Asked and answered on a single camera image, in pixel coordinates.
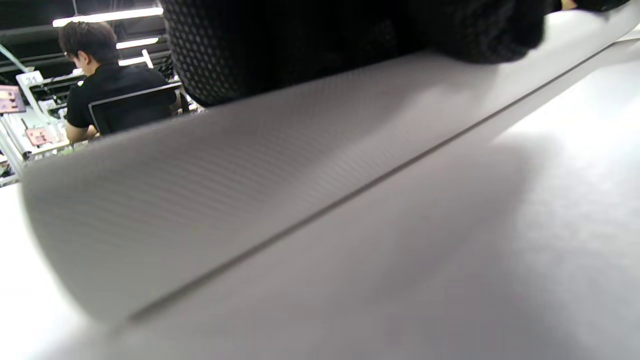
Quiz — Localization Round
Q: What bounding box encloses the green striped paper sheet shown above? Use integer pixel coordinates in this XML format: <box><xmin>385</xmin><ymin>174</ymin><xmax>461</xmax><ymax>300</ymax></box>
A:
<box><xmin>20</xmin><ymin>7</ymin><xmax>640</xmax><ymax>326</ymax></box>

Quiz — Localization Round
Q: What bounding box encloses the person's left hand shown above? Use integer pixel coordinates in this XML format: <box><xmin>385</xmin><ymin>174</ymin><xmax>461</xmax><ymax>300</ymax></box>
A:
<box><xmin>160</xmin><ymin>0</ymin><xmax>551</xmax><ymax>107</ymax></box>

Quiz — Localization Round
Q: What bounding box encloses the computer monitor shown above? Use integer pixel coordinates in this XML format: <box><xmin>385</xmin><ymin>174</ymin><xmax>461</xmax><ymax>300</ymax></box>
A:
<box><xmin>0</xmin><ymin>85</ymin><xmax>27</xmax><ymax>115</ymax></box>

